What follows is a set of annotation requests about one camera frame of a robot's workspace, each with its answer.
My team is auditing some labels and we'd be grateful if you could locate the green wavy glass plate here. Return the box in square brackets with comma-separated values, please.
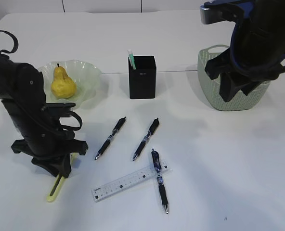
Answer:
[38, 60, 102, 109]

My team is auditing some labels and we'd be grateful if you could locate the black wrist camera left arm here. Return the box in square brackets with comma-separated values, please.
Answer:
[41, 103, 76, 119]

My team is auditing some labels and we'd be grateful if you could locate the yellow pear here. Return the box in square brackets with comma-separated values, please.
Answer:
[51, 64, 77, 99]

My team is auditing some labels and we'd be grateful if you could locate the black pen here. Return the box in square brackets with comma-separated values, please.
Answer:
[151, 149, 169, 214]
[132, 118, 160, 161]
[94, 117, 126, 160]

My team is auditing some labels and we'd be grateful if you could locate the green woven plastic basket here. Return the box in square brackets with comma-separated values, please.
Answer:
[197, 45, 271, 111]

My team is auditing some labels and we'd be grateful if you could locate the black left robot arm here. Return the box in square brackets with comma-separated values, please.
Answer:
[0, 31, 88, 178]

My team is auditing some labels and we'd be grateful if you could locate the clear plastic ruler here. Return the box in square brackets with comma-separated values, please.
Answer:
[92, 163, 170, 202]

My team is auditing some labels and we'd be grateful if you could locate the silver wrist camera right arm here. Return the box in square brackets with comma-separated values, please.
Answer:
[200, 0, 256, 25]

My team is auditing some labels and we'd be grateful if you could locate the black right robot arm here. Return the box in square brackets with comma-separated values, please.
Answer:
[129, 0, 285, 103]

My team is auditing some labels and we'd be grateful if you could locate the yellow utility knife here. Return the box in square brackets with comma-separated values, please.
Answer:
[46, 153, 78, 203]

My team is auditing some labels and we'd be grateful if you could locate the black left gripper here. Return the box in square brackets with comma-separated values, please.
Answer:
[11, 139, 88, 178]

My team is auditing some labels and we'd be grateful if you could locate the black pen on ruler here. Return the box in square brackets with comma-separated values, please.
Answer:
[151, 149, 169, 214]

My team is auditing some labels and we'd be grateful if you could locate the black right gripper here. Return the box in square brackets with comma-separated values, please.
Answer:
[205, 48, 285, 102]

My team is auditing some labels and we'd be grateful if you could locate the black square pen holder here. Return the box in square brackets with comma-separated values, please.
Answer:
[128, 56, 156, 99]

